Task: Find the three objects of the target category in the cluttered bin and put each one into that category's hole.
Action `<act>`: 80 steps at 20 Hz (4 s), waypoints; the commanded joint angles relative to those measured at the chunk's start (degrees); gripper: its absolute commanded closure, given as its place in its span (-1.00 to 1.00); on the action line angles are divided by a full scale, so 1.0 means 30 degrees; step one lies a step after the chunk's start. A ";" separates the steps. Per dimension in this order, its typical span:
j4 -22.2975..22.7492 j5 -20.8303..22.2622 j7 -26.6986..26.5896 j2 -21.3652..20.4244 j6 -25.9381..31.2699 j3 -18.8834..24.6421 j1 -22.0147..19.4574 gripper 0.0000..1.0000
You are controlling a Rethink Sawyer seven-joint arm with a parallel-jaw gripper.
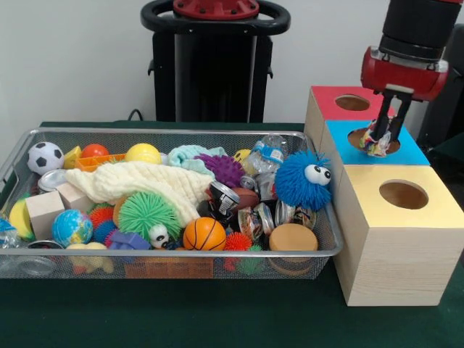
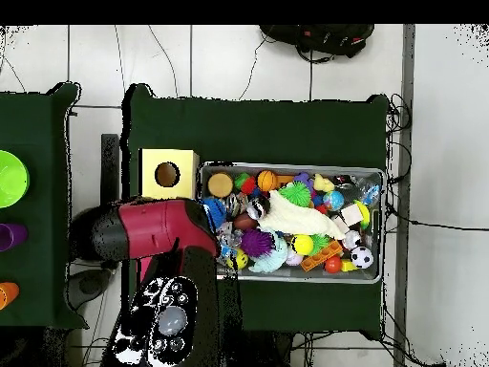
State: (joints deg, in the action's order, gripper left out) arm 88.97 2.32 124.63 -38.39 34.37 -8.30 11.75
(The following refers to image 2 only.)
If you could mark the blue puffer toy with eyes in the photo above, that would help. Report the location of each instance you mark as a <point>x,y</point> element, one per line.
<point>214,212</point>

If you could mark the cream knitted cloth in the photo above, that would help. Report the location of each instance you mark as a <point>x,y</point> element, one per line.
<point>298,221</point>

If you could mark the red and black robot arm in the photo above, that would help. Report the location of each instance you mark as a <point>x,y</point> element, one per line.
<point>160,225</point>

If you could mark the wooden box with three holes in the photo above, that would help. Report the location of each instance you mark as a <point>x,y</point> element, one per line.
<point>185,160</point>

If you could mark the silver mesh bin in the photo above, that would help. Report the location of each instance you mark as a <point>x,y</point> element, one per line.
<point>305,277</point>

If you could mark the orange round foam disc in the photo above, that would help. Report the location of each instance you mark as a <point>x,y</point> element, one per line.
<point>220,185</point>

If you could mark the orange toy basketball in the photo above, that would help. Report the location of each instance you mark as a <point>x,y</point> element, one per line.
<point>267,180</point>

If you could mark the purple spiky ball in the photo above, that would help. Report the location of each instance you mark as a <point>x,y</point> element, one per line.
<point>256,242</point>

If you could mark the plain yellow ball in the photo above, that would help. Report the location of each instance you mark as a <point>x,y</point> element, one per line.
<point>302,244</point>

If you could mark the dark green table cloth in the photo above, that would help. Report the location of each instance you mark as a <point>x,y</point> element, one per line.
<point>30,122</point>
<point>259,130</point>

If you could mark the globe print ball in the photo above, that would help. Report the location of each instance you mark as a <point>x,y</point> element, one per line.
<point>333,200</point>

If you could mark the pale wooden cube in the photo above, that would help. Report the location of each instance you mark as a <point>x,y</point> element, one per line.
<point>351,215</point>

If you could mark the black and white soccer ball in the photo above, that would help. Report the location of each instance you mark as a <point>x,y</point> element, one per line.
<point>361,257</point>

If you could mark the black backpack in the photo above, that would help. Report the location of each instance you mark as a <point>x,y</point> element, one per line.
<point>321,36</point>

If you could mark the purple cup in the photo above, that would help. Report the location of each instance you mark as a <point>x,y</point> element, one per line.
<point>13,237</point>

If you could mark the lime green bowl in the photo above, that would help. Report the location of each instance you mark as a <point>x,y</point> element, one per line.
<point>11,179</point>

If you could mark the orange cup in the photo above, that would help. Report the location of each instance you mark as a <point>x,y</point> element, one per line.
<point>8,294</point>

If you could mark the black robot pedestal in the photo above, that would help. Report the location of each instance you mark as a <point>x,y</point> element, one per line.
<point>267,351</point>

